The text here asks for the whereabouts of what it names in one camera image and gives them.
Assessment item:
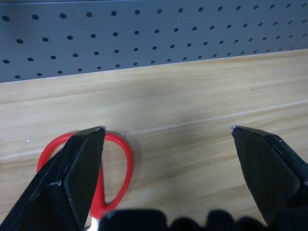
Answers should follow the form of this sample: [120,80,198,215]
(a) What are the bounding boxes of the red handled scissors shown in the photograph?
[36,131,134,231]

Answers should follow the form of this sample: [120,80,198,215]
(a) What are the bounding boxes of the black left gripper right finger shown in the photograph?
[230,125,308,228]

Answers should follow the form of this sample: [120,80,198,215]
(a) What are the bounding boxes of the grey perforated back panel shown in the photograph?
[0,0,308,83]

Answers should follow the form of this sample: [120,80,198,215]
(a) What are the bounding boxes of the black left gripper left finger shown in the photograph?
[0,126,107,231]

